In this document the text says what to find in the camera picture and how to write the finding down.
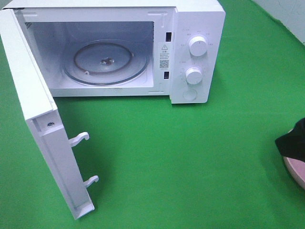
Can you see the glass microwave turntable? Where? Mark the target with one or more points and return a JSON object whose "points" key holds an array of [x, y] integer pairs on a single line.
{"points": [[106, 62]]}

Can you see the green table cloth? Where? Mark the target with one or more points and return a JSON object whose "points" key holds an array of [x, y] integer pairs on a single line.
{"points": [[173, 166]]}

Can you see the white timer knob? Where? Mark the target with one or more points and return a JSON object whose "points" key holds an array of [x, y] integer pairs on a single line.
{"points": [[193, 75]]}

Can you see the pink round plate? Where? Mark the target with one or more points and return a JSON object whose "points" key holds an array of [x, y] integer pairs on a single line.
{"points": [[295, 162]]}

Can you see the white microwave oven body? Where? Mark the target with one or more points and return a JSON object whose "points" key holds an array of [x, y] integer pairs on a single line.
{"points": [[65, 48]]}

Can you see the white microwave door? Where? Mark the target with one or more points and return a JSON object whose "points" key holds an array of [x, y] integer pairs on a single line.
{"points": [[42, 117]]}

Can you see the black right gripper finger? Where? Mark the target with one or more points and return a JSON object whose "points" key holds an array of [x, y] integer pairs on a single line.
{"points": [[292, 144]]}

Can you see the white upper power knob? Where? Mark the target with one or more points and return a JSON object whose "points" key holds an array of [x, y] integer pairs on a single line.
{"points": [[197, 45]]}

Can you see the white door release button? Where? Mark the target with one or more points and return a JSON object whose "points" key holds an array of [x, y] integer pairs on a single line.
{"points": [[190, 95]]}

